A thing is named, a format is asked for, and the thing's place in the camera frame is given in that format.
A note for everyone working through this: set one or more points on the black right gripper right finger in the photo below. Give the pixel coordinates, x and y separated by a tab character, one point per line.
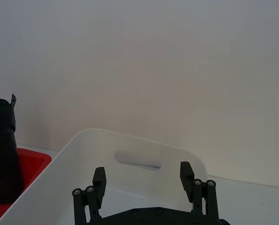
200	194

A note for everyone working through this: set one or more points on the black trash bag roll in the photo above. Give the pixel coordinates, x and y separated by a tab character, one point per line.
3	150

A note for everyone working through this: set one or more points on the red plastic tray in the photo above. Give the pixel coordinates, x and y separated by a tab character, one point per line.
27	168

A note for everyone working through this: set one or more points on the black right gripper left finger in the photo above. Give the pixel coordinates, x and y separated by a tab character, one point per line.
95	194

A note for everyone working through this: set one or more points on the white plastic bin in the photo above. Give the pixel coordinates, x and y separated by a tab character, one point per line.
67	173

